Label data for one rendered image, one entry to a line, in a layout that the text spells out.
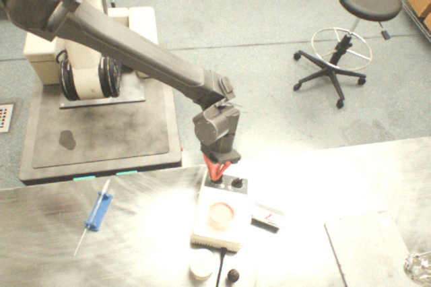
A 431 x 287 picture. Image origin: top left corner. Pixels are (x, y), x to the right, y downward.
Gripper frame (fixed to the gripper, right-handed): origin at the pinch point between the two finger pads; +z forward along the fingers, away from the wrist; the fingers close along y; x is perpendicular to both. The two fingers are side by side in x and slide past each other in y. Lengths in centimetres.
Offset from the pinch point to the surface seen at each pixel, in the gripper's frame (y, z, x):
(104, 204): -10.6, 10.9, -25.9
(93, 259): -0.6, 18.4, -31.0
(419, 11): -87, -51, 237
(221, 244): 14.3, 9.0, -4.6
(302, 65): -100, -1, 136
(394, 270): 37, 11, 34
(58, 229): -10.8, 16.0, -37.1
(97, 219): -8.0, 12.9, -28.3
